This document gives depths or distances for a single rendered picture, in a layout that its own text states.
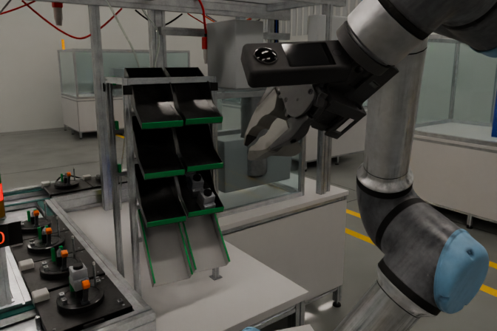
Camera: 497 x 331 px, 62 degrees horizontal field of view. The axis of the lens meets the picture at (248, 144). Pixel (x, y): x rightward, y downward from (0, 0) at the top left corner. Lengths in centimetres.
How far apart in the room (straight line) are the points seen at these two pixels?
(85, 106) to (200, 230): 859
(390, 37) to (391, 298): 44
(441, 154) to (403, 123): 426
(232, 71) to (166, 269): 125
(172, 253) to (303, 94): 110
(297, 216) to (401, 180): 187
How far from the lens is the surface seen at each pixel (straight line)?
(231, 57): 236
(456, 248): 70
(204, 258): 154
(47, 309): 149
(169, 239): 152
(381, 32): 45
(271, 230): 247
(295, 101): 49
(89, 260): 174
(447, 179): 495
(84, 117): 1005
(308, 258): 278
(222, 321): 151
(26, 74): 1187
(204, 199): 144
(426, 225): 72
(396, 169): 72
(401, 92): 64
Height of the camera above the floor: 171
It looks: 11 degrees down
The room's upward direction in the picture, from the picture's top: straight up
